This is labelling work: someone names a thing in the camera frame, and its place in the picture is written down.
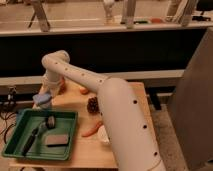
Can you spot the black handled dish brush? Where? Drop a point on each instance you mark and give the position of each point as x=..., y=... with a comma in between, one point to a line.
x=47, y=124

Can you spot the orange bowl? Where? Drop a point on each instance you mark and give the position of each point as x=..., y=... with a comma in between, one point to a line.
x=62, y=86

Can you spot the orange carrot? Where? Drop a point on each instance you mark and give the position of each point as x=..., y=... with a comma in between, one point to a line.
x=93, y=130

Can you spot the green plastic tray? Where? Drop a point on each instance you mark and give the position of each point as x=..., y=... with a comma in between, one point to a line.
x=34, y=126

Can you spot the brown pine cone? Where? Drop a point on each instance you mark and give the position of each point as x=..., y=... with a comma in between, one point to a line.
x=92, y=105

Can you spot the orange round fruit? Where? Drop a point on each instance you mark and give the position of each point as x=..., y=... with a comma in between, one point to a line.
x=83, y=90

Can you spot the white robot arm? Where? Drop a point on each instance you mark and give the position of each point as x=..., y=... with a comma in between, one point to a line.
x=132, y=142

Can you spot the grey sponge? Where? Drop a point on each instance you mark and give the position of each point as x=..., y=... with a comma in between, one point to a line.
x=57, y=140

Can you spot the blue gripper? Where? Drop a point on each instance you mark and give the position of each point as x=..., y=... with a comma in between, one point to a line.
x=41, y=98

